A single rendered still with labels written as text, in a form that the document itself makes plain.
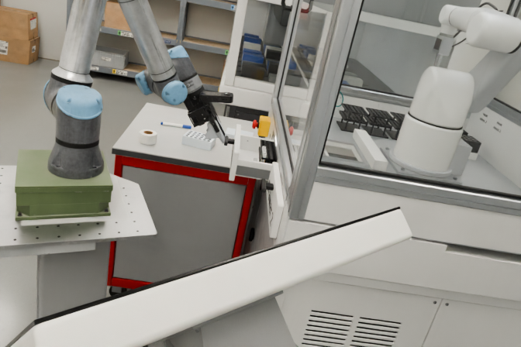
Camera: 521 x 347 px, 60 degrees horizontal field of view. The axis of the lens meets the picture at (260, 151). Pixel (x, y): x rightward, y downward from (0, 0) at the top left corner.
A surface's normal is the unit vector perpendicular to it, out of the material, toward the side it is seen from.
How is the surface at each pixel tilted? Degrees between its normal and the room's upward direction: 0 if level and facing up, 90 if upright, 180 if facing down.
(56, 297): 90
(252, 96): 90
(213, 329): 45
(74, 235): 0
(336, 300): 90
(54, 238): 0
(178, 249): 90
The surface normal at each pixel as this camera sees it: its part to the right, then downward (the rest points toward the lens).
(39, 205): 0.40, 0.41
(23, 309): 0.19, -0.91
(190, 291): 0.54, -0.43
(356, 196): 0.02, 0.38
